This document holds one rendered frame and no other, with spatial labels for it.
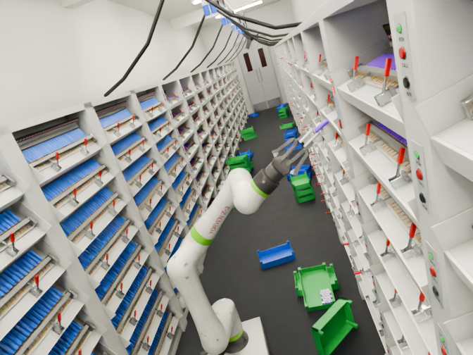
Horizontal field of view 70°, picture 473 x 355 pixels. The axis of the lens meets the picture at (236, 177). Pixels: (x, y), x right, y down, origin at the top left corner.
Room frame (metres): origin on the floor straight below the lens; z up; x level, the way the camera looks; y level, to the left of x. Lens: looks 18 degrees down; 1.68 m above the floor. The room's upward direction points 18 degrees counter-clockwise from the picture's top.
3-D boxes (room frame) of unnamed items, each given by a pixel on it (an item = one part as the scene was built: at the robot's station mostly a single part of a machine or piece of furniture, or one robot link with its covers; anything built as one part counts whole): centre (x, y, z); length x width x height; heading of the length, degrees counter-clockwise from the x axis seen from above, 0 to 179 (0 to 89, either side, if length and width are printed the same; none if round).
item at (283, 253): (2.61, -0.12, 0.04); 0.30 x 0.20 x 0.08; 89
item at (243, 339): (1.44, 0.33, 0.37); 0.26 x 0.15 x 0.06; 100
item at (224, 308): (1.45, 0.28, 0.49); 0.16 x 0.13 x 0.19; 160
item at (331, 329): (1.58, -0.28, 0.10); 0.30 x 0.08 x 0.20; 124
